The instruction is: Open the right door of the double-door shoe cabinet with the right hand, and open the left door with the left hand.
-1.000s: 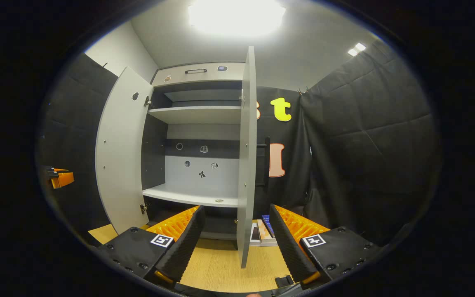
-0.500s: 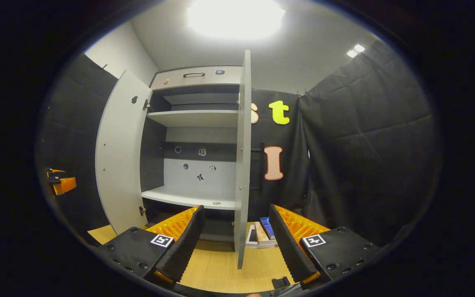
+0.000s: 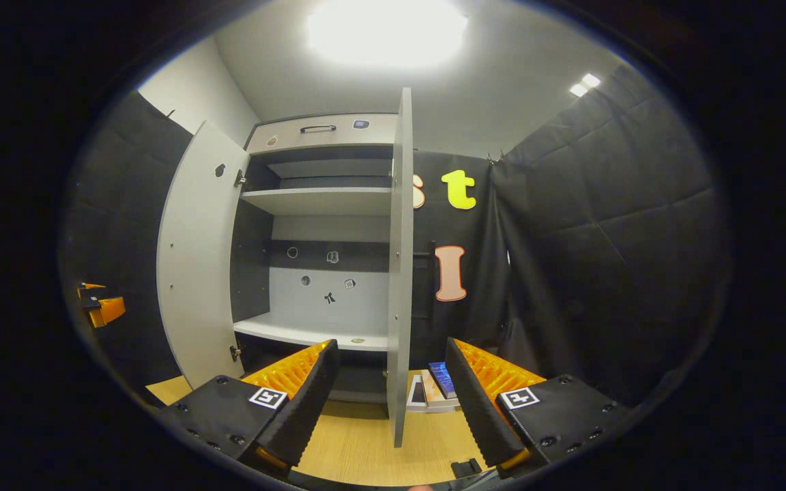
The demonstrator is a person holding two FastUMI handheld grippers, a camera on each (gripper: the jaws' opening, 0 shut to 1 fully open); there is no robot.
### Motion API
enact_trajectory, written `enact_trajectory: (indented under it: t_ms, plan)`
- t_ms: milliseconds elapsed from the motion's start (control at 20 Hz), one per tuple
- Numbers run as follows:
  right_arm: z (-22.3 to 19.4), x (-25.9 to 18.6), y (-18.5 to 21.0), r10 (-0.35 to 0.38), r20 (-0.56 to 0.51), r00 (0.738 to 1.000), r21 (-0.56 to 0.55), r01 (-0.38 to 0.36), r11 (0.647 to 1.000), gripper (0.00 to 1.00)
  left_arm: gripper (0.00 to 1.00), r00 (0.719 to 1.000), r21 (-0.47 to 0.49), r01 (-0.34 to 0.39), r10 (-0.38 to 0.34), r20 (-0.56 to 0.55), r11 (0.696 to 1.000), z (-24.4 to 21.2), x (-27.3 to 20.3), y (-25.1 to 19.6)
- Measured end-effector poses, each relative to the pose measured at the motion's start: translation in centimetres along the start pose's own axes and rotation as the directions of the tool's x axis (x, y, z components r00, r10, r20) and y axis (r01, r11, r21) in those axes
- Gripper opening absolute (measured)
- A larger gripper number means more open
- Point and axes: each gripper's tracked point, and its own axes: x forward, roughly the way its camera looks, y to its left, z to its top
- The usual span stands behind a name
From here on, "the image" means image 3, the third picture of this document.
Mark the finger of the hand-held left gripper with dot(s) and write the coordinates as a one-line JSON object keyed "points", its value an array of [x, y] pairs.
{"points": [[110, 311], [91, 290]]}

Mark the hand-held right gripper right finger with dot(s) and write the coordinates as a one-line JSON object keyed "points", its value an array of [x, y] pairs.
{"points": [[478, 409]]}

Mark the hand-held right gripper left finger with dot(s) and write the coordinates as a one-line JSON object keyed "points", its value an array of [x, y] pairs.
{"points": [[311, 402]]}

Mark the grey cabinet door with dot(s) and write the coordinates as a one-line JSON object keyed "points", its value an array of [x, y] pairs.
{"points": [[202, 273], [400, 273]]}

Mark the grey double-door shoe cabinet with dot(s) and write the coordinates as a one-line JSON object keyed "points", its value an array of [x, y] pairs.
{"points": [[311, 228]]}

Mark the grey cabinet shelf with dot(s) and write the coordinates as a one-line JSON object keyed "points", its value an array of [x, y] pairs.
{"points": [[304, 332], [318, 201]]}

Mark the grey cabinet drawer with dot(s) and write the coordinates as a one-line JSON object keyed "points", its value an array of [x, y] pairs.
{"points": [[338, 140]]}

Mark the blue book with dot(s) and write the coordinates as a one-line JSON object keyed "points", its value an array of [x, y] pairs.
{"points": [[442, 378]]}

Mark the white book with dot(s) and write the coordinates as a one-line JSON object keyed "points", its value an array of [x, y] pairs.
{"points": [[416, 394]]}

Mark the black backdrop cloth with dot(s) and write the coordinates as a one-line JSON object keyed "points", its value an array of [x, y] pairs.
{"points": [[604, 239]]}

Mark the small ceiling spotlight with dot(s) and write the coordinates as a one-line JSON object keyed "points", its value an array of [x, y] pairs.
{"points": [[578, 89], [591, 80]]}

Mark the large ceiling light panel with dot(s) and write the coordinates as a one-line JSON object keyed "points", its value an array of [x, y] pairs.
{"points": [[386, 31]]}

